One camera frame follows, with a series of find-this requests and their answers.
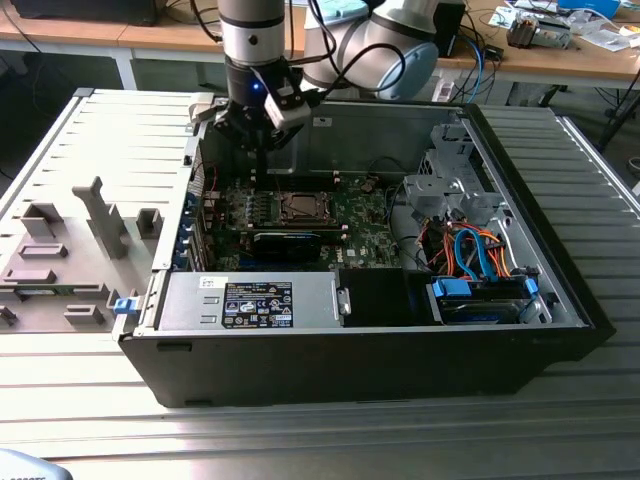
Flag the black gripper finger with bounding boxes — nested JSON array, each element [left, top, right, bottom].
[[261, 122, 306, 190], [212, 101, 265, 190]]

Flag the CPU socket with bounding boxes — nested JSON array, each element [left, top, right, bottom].
[[275, 190, 335, 226]]

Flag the silver CPU cooler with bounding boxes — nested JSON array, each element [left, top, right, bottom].
[[506, 12, 574, 51]]

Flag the graphics card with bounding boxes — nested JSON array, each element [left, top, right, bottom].
[[251, 229, 324, 264]]

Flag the green motherboard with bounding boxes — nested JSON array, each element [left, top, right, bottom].
[[198, 172, 407, 274]]

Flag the grey parts rack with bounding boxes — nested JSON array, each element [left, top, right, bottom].
[[0, 174, 167, 335]]

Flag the black equipment box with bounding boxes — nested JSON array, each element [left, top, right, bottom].
[[9, 0, 164, 27]]

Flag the wooden desk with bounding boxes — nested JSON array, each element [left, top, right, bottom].
[[429, 0, 640, 81], [0, 0, 311, 92]]

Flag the silver drive cage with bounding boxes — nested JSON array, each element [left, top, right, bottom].
[[402, 122, 516, 231]]

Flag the silver power supply unit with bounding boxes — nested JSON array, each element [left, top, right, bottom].
[[153, 272, 347, 332]]

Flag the black PC case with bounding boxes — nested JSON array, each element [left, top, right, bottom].
[[113, 93, 616, 409]]

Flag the hard disk in blue carrier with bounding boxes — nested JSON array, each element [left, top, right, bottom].
[[425, 277, 544, 327]]

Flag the blue box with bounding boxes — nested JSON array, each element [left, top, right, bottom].
[[557, 0, 622, 15]]

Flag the clear plastic bag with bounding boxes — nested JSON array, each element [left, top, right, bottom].
[[574, 17, 632, 52]]

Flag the grey rounded object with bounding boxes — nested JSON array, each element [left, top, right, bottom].
[[0, 448, 69, 480]]

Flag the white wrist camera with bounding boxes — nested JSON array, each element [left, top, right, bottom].
[[262, 69, 312, 130]]

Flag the black camera cable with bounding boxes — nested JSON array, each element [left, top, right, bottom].
[[299, 42, 409, 104]]

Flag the orange wire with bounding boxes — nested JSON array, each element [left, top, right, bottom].
[[477, 228, 514, 280], [423, 227, 454, 269]]

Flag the blue wire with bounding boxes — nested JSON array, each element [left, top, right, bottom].
[[451, 227, 476, 284], [467, 227, 496, 285]]

